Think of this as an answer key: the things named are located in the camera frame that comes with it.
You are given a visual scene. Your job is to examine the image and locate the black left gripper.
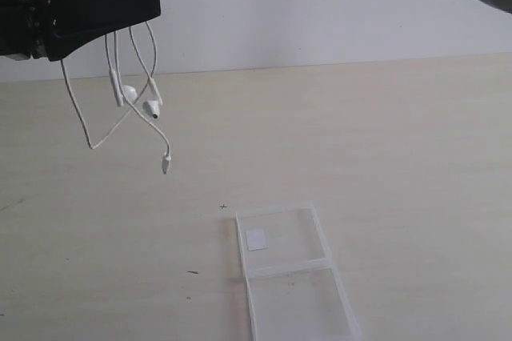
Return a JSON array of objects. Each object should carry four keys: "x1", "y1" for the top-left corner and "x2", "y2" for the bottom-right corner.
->
[{"x1": 1, "y1": 0, "x2": 161, "y2": 62}]

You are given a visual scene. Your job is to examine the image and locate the white wired earphones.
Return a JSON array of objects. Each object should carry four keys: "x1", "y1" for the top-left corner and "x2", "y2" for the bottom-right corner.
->
[{"x1": 60, "y1": 21, "x2": 172, "y2": 175}]

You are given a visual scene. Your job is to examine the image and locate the clear plastic storage box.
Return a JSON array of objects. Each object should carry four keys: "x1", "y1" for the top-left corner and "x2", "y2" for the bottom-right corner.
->
[{"x1": 235, "y1": 203, "x2": 362, "y2": 340}]

